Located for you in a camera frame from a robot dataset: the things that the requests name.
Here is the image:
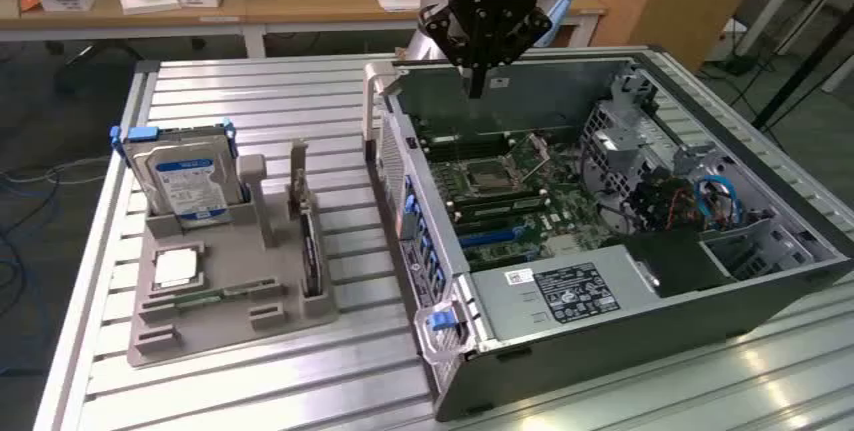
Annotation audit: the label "CPU socket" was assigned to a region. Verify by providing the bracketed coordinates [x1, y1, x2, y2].
[462, 158, 516, 197]

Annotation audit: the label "hard disk in blue caddy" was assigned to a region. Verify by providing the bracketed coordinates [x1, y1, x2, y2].
[109, 118, 241, 226]

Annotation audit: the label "wooden desk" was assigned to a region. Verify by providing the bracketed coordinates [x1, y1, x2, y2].
[0, 0, 609, 58]

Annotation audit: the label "blue wire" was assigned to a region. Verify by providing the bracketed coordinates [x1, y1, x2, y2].
[692, 175, 747, 226]

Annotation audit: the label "green graphics card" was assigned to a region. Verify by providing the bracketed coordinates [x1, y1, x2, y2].
[286, 136, 332, 301]

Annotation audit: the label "green motherboard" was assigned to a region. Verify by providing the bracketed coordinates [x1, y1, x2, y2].
[420, 125, 625, 273]

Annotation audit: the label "wooden cabinet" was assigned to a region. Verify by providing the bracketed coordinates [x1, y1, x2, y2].
[572, 0, 776, 73]

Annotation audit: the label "grey power supply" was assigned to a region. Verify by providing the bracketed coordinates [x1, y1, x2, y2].
[469, 244, 663, 343]

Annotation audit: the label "metal socket cover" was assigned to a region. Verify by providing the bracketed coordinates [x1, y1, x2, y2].
[509, 133, 553, 173]

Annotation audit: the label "silver CPU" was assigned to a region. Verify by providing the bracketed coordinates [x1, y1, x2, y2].
[150, 249, 205, 293]

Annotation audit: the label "black chair base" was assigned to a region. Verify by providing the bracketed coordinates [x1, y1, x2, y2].
[50, 40, 145, 96]

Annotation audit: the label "green RAM stick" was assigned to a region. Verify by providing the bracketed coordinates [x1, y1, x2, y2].
[142, 278, 278, 310]

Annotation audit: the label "blue expansion slot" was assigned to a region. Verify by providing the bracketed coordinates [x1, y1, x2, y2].
[458, 228, 520, 248]

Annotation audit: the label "grey parts rack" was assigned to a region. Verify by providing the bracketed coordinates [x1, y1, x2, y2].
[125, 153, 341, 368]

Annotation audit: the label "metal disk bay cage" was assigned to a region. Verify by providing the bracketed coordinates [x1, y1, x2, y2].
[577, 98, 676, 193]

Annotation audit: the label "blue floor cables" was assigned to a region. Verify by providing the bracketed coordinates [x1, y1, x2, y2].
[0, 170, 62, 377]

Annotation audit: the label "black open PC case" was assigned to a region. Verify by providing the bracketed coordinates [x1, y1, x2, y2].
[361, 44, 854, 423]

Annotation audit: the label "black slanted pole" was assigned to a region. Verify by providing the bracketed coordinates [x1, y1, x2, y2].
[751, 0, 854, 131]

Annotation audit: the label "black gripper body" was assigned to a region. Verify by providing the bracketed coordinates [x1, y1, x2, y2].
[446, 0, 545, 68]

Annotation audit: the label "small white cabinet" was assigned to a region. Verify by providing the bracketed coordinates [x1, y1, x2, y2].
[699, 15, 749, 68]

